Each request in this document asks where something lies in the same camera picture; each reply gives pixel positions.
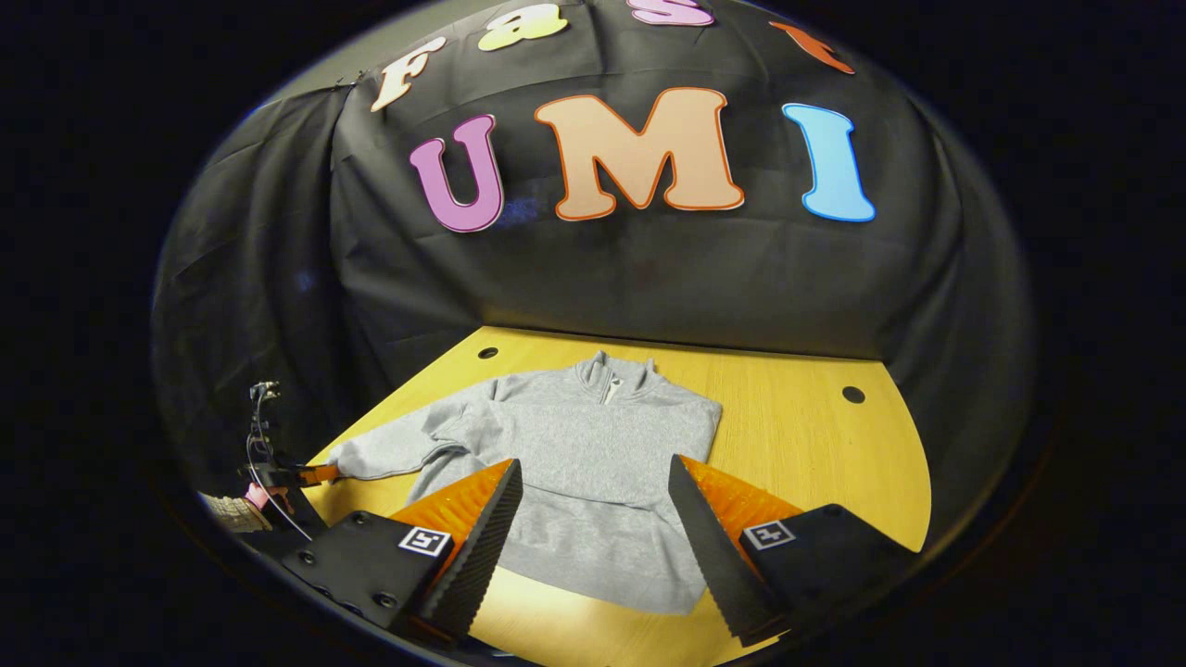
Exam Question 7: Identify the grey zip-neck sweatshirt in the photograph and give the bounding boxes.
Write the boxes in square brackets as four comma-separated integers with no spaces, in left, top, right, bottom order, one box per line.
[326,350,724,617]

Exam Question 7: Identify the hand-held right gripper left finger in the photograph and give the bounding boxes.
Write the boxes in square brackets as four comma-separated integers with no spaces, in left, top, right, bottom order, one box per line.
[281,458,525,647]

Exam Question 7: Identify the black backdrop cloth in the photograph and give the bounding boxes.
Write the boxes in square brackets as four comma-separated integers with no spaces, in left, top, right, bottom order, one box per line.
[150,0,1037,547]

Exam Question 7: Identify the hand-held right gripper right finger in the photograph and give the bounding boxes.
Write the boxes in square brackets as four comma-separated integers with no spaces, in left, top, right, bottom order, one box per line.
[667,453,920,648]

